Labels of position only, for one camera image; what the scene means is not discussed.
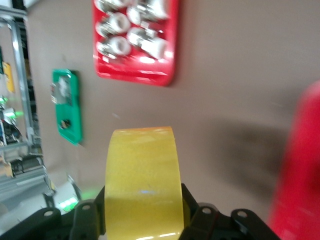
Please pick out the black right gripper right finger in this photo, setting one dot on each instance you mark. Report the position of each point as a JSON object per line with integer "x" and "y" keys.
{"x": 200, "y": 225}

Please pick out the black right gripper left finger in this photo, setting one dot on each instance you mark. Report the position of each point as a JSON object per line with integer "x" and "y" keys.
{"x": 86, "y": 222}

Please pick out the yellow tape roll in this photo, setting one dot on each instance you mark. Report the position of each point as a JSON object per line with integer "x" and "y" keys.
{"x": 142, "y": 175}

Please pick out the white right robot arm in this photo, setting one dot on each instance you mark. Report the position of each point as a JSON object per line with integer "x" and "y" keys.
{"x": 67, "y": 190}

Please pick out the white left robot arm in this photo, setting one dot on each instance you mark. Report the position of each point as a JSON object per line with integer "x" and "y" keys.
{"x": 10, "y": 115}

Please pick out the green plastic tray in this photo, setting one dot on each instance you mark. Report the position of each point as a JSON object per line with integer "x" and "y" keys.
{"x": 75, "y": 120}

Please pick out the red plastic tray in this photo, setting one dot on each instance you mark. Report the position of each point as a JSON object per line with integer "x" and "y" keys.
{"x": 135, "y": 72}
{"x": 300, "y": 175}

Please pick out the white circuit breaker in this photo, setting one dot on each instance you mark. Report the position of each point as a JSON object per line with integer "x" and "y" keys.
{"x": 64, "y": 90}

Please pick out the yellow sign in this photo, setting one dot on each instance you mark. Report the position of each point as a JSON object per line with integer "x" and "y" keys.
{"x": 8, "y": 77}

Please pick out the white and metal pipe fitting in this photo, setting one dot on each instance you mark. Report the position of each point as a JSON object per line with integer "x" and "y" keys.
{"x": 115, "y": 47}
{"x": 147, "y": 11}
{"x": 147, "y": 42}
{"x": 113, "y": 23}
{"x": 110, "y": 3}

